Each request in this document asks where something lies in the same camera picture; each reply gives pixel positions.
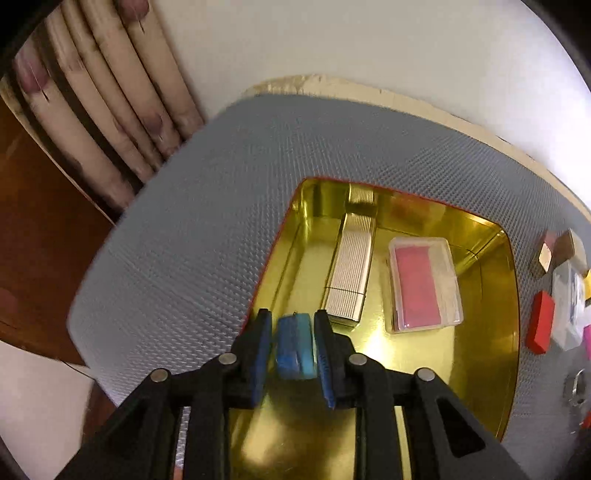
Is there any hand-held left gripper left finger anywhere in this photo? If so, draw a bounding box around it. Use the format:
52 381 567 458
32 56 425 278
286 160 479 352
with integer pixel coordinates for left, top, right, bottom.
55 308 274 480

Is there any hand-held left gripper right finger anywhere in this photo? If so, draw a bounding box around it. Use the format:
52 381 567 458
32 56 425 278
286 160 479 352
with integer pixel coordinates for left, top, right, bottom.
313 310 532 480

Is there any blue eraser block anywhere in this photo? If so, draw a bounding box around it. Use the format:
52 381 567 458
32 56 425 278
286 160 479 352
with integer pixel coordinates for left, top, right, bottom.
276 313 318 380

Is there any red tin with gold interior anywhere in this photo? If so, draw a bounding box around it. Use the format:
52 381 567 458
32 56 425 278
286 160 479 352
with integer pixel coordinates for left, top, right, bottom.
240 176 520 480

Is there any red box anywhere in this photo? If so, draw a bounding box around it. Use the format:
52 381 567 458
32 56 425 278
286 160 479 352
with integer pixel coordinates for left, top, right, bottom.
525 291 556 355

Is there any small cream box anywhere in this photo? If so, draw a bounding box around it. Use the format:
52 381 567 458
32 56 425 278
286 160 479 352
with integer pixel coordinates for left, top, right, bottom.
530 229 561 279

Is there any clear plastic box with label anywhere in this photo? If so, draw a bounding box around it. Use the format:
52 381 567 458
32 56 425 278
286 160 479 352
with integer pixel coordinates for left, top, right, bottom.
551 261 591 352

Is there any silver metal clip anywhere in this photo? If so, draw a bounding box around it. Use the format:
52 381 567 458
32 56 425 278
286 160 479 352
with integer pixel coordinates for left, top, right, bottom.
564 369 591 408

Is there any gold cardboard box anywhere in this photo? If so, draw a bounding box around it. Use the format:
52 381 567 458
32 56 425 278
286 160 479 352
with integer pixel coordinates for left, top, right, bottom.
554 228 588 274

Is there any silver ribbed box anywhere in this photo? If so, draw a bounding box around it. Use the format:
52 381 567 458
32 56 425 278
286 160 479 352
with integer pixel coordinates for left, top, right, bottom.
322 212 378 329

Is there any clear case with pink insert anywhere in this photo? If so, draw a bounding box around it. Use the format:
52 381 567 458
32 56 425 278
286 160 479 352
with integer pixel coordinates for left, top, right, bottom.
387 236 465 335

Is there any grey textured mat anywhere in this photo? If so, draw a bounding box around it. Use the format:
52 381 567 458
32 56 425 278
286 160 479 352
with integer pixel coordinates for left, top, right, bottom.
67 88 591 462

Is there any brown wooden door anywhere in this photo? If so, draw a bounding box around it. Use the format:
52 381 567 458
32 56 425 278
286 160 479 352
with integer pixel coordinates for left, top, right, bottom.
0 99 122 366

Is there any beige leaf print curtain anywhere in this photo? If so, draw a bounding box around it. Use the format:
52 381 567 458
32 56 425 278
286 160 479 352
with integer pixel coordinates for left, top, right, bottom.
0 0 206 223

